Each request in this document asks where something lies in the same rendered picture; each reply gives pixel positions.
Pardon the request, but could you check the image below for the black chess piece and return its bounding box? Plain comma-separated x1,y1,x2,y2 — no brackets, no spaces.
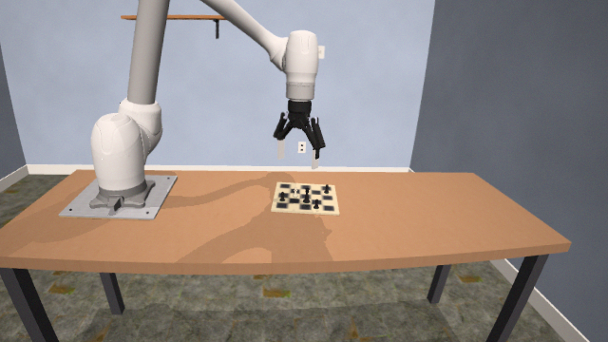
303,187,311,203

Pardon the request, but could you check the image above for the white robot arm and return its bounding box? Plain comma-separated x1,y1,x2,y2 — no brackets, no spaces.
89,0,319,213

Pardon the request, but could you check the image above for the cream and black chessboard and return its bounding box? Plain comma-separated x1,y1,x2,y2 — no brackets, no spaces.
271,182,339,216

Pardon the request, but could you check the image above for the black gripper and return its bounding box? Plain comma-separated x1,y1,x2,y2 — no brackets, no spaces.
274,100,326,169

